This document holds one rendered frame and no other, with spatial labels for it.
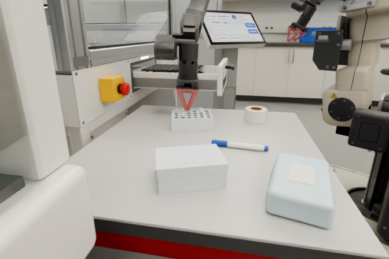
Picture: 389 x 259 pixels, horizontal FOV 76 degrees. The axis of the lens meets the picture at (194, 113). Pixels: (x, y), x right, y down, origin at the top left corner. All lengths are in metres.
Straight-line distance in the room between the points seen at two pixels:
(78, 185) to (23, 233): 0.06
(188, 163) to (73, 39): 0.42
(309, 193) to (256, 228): 0.09
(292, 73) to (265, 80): 0.39
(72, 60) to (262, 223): 0.54
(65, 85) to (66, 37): 0.12
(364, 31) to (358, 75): 0.17
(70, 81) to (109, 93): 0.12
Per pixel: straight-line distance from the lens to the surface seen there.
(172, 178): 0.45
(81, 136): 0.73
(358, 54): 1.23
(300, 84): 4.08
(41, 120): 0.25
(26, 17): 0.25
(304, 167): 0.49
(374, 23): 1.21
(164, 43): 0.73
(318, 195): 0.43
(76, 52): 0.69
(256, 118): 0.80
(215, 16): 1.96
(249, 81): 3.98
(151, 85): 0.95
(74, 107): 0.70
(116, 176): 0.53
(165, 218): 0.42
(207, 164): 0.45
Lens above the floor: 1.03
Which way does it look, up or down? 18 degrees down
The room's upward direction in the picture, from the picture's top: straight up
